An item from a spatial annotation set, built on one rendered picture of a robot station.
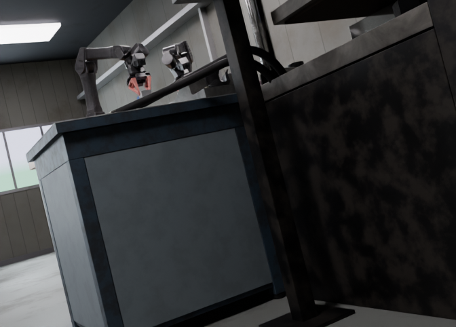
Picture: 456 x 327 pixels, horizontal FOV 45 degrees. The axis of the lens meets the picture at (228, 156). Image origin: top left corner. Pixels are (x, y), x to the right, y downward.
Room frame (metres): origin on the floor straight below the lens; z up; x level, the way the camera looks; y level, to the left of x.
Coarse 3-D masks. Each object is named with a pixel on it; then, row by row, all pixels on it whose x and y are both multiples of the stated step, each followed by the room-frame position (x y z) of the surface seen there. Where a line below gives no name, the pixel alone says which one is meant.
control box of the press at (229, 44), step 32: (192, 0) 1.73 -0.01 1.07; (224, 0) 1.69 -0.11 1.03; (224, 32) 1.72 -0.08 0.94; (256, 96) 1.70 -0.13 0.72; (256, 128) 1.69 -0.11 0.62; (256, 160) 1.72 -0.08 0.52; (288, 224) 1.70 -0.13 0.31; (288, 256) 1.69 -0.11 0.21; (288, 288) 1.72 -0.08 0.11; (288, 320) 1.74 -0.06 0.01; (320, 320) 1.66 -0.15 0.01
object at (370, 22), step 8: (384, 8) 1.99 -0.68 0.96; (392, 8) 1.96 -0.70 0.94; (368, 16) 2.06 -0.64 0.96; (376, 16) 2.03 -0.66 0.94; (384, 16) 2.00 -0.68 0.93; (392, 16) 1.96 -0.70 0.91; (352, 24) 2.14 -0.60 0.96; (360, 24) 2.10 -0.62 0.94; (368, 24) 2.07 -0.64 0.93; (376, 24) 2.04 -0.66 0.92; (352, 32) 2.15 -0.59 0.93; (360, 32) 2.11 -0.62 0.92
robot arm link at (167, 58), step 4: (176, 48) 2.70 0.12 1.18; (164, 52) 2.63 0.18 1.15; (168, 52) 2.62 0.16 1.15; (180, 52) 2.72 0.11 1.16; (164, 56) 2.62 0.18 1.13; (168, 56) 2.62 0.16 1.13; (172, 56) 2.62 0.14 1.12; (176, 56) 2.70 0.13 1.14; (164, 60) 2.62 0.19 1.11; (168, 60) 2.62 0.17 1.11; (172, 60) 2.62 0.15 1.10; (168, 64) 2.62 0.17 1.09; (172, 64) 2.64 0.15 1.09
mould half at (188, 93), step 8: (200, 80) 2.30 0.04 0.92; (232, 80) 2.37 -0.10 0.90; (184, 88) 2.32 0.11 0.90; (192, 88) 2.28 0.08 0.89; (200, 88) 2.29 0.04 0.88; (208, 88) 2.17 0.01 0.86; (216, 88) 2.19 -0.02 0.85; (224, 88) 2.21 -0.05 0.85; (232, 88) 2.23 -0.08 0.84; (176, 96) 2.40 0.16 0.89; (184, 96) 2.33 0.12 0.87; (192, 96) 2.27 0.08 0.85; (200, 96) 2.20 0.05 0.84; (208, 96) 2.17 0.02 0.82
